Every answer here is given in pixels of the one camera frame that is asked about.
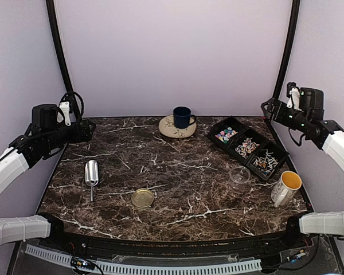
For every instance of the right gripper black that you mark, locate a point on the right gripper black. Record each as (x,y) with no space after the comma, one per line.
(274,102)

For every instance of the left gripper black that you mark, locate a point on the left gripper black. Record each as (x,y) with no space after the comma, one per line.
(86,134)

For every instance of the metal scoop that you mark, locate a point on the metal scoop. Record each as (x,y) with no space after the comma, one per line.
(91,176)

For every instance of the black three-compartment candy tray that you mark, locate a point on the black three-compartment candy tray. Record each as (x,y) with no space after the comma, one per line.
(253,150)

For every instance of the clear plastic jar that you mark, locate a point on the clear plastic jar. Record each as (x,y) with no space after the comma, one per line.
(240,175)

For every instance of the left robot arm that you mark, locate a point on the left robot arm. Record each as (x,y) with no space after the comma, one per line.
(50,130)

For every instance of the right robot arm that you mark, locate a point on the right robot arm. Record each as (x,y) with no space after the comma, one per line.
(304,113)

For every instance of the white mug yellow inside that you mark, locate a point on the white mug yellow inside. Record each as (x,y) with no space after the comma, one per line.
(285,188)

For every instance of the beige ceramic plate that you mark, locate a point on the beige ceramic plate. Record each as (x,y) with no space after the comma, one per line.
(168,129)

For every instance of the gold jar lid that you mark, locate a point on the gold jar lid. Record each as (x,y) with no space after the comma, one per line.
(142,198)

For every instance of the dark blue mug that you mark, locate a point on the dark blue mug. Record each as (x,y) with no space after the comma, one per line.
(183,118)

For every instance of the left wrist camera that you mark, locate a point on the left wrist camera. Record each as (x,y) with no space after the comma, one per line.
(63,116)

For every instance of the right black frame post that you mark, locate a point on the right black frame post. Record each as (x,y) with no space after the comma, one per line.
(295,7)

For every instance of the black frame post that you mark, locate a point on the black frame post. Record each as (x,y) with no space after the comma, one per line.
(295,7)
(55,32)

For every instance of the left black frame post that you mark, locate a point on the left black frame post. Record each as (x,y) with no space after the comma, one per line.
(55,32)

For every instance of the white slotted cable duct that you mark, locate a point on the white slotted cable duct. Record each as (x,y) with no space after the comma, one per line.
(104,267)

